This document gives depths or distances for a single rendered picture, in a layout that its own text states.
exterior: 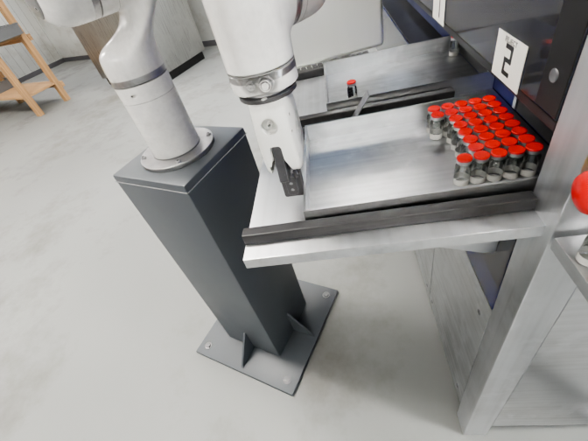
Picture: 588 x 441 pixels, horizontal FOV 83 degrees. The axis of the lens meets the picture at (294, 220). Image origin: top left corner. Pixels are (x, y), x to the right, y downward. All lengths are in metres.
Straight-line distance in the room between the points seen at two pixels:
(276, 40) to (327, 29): 0.96
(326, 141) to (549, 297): 0.45
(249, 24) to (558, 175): 0.38
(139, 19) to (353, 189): 0.52
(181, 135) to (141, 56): 0.18
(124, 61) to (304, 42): 0.74
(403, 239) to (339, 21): 1.01
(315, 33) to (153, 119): 0.74
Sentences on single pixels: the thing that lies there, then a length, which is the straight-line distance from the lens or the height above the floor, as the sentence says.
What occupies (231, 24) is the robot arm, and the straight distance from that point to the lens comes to 0.39.
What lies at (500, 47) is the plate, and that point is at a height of 1.03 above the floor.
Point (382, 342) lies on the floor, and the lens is 1.36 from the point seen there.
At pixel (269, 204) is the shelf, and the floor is 0.88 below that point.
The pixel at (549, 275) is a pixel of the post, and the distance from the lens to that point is 0.58.
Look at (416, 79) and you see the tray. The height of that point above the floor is 0.88.
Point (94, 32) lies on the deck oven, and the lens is 5.52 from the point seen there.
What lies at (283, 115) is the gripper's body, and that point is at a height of 1.06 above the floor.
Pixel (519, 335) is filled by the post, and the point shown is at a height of 0.62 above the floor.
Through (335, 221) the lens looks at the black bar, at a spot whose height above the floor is 0.90.
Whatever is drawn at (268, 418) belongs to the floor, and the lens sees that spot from 1.33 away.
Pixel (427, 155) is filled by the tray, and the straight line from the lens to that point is 0.62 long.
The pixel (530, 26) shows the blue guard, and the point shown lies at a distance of 0.53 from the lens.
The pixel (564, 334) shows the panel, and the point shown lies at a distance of 0.75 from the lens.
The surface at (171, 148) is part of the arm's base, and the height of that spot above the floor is 0.90.
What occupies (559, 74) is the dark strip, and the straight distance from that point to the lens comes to 0.47.
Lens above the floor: 1.23
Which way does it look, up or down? 42 degrees down
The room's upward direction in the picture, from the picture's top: 17 degrees counter-clockwise
